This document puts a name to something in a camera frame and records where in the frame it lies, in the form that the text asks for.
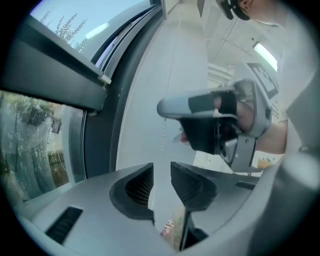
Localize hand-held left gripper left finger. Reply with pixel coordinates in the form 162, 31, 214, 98
31, 162, 176, 256

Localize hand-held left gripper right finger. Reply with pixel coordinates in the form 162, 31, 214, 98
170, 161, 261, 251

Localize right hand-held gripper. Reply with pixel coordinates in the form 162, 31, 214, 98
156, 61, 280, 174

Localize white beaded blind cord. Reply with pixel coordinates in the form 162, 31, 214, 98
159, 62, 176, 154

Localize person's right forearm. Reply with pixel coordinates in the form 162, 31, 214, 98
256, 119, 289, 155

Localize person's right hand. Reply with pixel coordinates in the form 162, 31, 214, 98
173, 100, 255, 146

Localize white ceiling ducts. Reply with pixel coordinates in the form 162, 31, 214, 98
207, 62, 237, 84

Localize long ceiling light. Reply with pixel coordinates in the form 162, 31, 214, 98
252, 42, 279, 71

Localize person's grey paw-print shirt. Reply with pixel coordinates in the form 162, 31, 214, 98
252, 17, 318, 156

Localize person's head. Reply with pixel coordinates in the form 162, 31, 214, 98
234, 0, 286, 27

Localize dark-framed window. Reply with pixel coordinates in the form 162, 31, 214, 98
0, 0, 166, 204

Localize green trees outside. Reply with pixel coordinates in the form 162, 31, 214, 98
37, 7, 90, 52

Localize black head-worn camera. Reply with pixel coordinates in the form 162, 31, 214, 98
216, 0, 235, 21

